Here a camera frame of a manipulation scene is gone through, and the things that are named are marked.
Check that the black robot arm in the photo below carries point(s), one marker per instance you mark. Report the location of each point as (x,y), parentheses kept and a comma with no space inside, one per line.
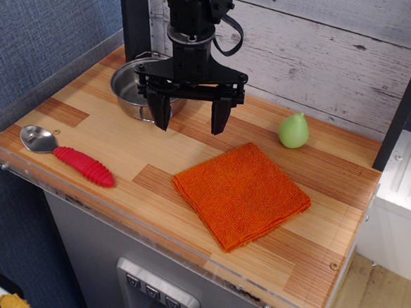
(193,22)

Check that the clear acrylic table guard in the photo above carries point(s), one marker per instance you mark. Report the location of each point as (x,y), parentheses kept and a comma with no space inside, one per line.
(35,61)

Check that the small stainless steel pot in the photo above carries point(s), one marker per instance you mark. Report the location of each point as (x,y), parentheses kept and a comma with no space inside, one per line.
(124,84)

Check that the red handled metal spoon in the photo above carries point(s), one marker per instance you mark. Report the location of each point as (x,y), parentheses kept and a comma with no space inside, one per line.
(40,140)

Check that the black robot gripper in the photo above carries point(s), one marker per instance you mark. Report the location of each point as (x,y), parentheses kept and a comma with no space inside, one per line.
(192,73)

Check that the green plastic pear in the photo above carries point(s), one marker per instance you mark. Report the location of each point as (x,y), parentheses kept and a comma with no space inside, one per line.
(294,131)

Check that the orange folded cloth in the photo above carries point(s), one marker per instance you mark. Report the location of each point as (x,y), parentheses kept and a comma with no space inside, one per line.
(241,195)

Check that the black vertical frame post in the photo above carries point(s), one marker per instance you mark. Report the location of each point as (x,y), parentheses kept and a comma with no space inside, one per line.
(135,24)

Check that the grey cabinet control panel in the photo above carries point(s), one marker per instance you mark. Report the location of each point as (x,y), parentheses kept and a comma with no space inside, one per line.
(143,289)

